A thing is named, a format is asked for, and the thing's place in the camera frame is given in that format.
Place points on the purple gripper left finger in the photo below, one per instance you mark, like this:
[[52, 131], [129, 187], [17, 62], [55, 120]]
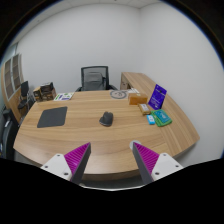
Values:
[[70, 166]]

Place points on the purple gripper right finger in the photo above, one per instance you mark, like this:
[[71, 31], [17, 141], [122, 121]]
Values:
[[153, 166]]

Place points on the dark grey mouse pad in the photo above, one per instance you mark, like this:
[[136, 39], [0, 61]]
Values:
[[52, 117]]

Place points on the dark grey computer mouse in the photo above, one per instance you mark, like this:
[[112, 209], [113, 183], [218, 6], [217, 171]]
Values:
[[106, 119]]

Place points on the small blue box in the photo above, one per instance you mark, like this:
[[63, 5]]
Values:
[[150, 119]]

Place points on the green booklet stack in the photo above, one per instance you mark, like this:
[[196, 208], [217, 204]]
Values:
[[161, 118]]

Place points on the small tan box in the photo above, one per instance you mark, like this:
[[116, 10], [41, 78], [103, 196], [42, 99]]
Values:
[[144, 109]]

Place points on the wooden desk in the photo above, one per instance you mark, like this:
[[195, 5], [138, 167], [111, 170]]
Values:
[[111, 157]]

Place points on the brown cardboard box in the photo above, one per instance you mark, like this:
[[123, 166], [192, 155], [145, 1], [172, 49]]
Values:
[[137, 98]]

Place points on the white green leaflet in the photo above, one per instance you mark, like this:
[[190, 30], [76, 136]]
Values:
[[64, 96]]

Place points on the black chair at left edge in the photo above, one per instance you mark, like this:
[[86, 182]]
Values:
[[8, 131]]

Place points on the white paper sheet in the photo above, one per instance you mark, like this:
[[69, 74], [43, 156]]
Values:
[[132, 90]]

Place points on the brown black box stack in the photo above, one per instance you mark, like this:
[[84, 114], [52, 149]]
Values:
[[44, 92]]

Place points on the round grey coaster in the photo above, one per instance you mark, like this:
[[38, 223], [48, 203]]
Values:
[[118, 94]]

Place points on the black side chair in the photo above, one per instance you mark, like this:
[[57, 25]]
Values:
[[26, 98]]

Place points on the grey mesh office chair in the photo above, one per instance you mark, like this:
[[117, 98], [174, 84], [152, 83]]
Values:
[[95, 78]]

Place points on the wooden shelf cabinet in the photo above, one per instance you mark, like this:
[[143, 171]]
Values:
[[11, 80]]

